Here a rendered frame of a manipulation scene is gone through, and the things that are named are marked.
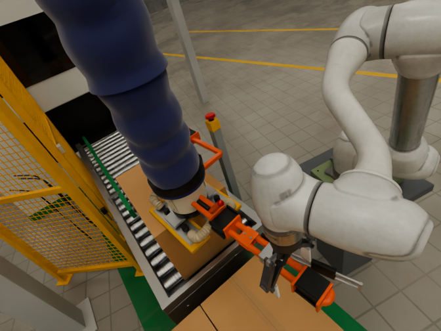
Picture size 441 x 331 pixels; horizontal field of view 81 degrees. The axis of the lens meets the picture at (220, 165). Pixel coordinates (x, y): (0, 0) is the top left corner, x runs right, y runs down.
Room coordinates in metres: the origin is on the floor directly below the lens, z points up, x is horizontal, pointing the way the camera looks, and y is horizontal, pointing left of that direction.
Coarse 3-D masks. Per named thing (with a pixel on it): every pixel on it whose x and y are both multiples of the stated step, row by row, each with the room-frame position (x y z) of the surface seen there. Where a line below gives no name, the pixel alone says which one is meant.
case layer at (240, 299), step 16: (256, 256) 0.75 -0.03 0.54; (240, 272) 0.70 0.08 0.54; (256, 272) 0.67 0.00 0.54; (224, 288) 0.64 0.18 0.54; (240, 288) 0.62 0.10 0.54; (256, 288) 0.59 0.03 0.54; (288, 288) 0.55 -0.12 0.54; (208, 304) 0.60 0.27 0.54; (224, 304) 0.57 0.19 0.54; (240, 304) 0.55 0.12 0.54; (256, 304) 0.52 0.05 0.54; (272, 304) 0.50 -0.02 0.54; (288, 304) 0.48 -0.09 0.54; (304, 304) 0.46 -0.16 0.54; (192, 320) 0.55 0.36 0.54; (208, 320) 0.52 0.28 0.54; (224, 320) 0.50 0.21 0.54; (240, 320) 0.48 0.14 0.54; (256, 320) 0.46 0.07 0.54; (272, 320) 0.44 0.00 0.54; (288, 320) 0.42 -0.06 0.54; (304, 320) 0.40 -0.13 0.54; (320, 320) 0.38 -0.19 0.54
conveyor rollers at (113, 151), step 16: (96, 144) 2.68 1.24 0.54; (112, 144) 2.57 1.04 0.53; (112, 160) 2.21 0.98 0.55; (128, 160) 2.11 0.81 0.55; (112, 176) 1.94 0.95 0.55; (112, 192) 1.73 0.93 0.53; (144, 224) 1.27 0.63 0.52; (144, 240) 1.10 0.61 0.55; (160, 256) 0.95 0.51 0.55; (160, 272) 0.85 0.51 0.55; (176, 272) 0.82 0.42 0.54
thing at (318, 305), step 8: (304, 272) 0.34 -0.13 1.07; (312, 272) 0.34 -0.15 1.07; (296, 280) 0.33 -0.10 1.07; (304, 280) 0.32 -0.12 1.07; (312, 280) 0.32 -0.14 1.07; (320, 280) 0.31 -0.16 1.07; (328, 280) 0.30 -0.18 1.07; (296, 288) 0.32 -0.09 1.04; (304, 288) 0.30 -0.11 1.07; (312, 288) 0.30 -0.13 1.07; (320, 288) 0.29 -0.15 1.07; (328, 288) 0.28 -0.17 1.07; (304, 296) 0.30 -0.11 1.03; (312, 296) 0.28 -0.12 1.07; (320, 296) 0.27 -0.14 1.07; (312, 304) 0.28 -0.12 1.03; (320, 304) 0.26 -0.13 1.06
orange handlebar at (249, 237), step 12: (204, 144) 1.09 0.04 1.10; (216, 156) 0.97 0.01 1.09; (192, 204) 0.73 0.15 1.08; (240, 228) 0.56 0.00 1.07; (240, 240) 0.51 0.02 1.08; (252, 240) 0.49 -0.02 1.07; (264, 240) 0.48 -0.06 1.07; (252, 252) 0.46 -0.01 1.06; (288, 264) 0.39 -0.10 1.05; (300, 264) 0.38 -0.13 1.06; (288, 276) 0.35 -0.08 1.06; (324, 300) 0.27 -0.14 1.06
